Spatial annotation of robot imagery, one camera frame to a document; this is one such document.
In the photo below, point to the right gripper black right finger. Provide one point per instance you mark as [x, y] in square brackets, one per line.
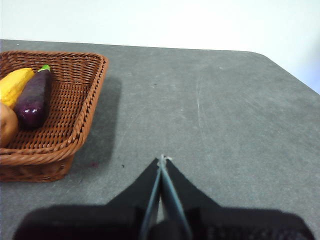
[237, 225]

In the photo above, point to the purple eggplant with green stem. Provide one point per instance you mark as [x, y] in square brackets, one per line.
[32, 100]

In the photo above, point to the brown wicker basket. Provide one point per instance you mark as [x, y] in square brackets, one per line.
[70, 105]

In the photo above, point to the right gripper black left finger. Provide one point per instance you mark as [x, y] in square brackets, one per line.
[87, 222]

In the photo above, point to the brown potato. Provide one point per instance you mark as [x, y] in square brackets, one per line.
[7, 125]

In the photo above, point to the yellow squash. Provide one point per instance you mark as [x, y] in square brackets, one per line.
[12, 85]

